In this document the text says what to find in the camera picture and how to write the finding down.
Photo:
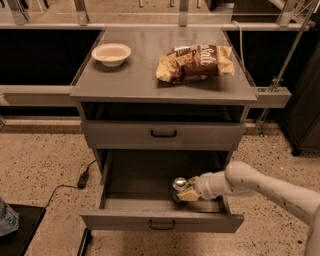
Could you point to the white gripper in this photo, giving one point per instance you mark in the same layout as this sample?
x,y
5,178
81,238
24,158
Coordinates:
x,y
203,187

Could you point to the green soda can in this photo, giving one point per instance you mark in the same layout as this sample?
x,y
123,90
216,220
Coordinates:
x,y
180,184

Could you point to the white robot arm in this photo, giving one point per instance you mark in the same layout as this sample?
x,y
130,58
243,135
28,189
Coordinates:
x,y
240,179

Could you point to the open grey drawer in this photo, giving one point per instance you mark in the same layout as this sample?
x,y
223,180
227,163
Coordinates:
x,y
135,193

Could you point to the grey drawer cabinet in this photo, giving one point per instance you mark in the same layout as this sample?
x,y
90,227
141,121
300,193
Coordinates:
x,y
132,92

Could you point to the closed grey drawer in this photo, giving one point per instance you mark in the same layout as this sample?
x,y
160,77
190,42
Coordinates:
x,y
162,135

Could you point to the brown yellow chip bag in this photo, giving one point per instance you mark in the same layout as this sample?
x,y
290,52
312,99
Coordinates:
x,y
195,63

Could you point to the dark cabinet at right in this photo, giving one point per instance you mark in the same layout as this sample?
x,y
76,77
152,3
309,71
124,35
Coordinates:
x,y
300,121

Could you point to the white bowl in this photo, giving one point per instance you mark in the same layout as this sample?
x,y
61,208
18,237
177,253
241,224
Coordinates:
x,y
111,54

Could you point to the blue white plastic bag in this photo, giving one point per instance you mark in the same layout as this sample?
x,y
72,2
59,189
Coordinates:
x,y
9,219

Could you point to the metal tripod stand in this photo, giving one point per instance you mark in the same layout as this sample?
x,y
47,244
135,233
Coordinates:
x,y
291,9

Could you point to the black power adapter with cable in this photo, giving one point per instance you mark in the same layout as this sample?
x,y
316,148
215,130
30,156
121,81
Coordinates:
x,y
81,183

